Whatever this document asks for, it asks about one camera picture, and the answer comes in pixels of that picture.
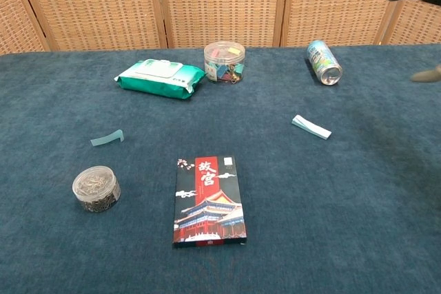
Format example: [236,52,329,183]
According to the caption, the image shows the bamboo screen panel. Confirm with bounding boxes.
[0,0,49,56]
[13,0,168,52]
[156,0,289,50]
[382,0,441,46]
[280,0,411,48]

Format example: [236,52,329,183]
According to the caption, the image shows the dark blue table carpet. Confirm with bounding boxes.
[0,44,441,294]

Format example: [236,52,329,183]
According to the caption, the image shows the small teal plastic strip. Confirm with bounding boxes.
[90,129,125,148]

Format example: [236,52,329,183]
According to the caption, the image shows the black red palace print box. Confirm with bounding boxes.
[172,155,247,249]

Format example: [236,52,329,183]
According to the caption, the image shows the blue white drink can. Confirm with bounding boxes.
[306,39,344,86]

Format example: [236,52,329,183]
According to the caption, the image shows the clear jar of colourful clips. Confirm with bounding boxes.
[203,41,247,85]

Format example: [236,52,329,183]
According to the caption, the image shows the small teal stick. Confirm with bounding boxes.
[291,114,333,140]

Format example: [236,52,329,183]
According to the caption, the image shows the green wet wipes pack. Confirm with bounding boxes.
[114,59,207,101]

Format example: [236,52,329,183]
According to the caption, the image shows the small round silver tin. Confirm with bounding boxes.
[72,165,122,213]

